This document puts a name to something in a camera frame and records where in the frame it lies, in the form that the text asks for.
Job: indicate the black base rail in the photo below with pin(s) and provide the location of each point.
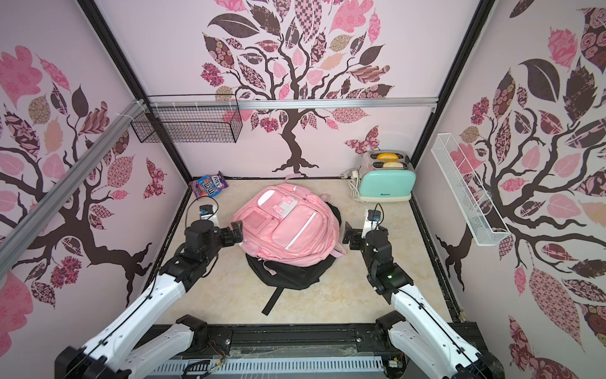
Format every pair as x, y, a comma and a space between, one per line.
295, 341

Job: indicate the aluminium rail left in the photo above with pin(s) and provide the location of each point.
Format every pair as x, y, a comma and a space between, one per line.
23, 235

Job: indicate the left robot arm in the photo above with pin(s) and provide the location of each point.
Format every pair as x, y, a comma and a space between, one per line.
114, 352

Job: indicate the white cable duct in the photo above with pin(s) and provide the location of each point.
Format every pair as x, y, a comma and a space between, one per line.
269, 367

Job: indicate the black backpack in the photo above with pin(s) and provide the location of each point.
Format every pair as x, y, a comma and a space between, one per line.
282, 276

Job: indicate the purple candy packet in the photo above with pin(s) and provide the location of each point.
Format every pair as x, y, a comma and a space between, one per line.
219, 182

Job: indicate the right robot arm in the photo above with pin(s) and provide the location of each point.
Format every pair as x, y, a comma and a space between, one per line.
414, 327

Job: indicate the white wire basket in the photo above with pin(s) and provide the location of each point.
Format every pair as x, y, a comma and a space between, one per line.
474, 200

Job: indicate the aluminium rail back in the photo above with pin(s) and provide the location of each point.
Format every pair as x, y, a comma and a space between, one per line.
306, 103

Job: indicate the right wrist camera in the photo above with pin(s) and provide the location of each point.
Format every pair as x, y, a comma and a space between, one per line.
373, 218

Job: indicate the black wire basket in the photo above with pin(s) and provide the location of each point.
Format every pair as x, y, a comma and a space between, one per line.
204, 119

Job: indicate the pink candy packet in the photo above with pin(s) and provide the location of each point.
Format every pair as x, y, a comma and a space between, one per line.
197, 189

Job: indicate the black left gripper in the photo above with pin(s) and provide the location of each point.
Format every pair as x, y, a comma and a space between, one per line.
229, 239

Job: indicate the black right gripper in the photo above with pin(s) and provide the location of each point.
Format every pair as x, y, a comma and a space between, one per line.
351, 238

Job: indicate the mint green toaster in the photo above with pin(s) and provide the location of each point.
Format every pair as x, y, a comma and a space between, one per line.
385, 176

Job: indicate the pink backpack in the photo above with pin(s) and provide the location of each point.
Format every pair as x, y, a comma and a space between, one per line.
289, 224

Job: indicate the aluminium rail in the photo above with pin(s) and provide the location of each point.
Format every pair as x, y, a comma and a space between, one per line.
306, 103
23, 235

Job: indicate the blue M&M's packet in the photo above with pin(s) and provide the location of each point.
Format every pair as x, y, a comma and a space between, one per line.
210, 190

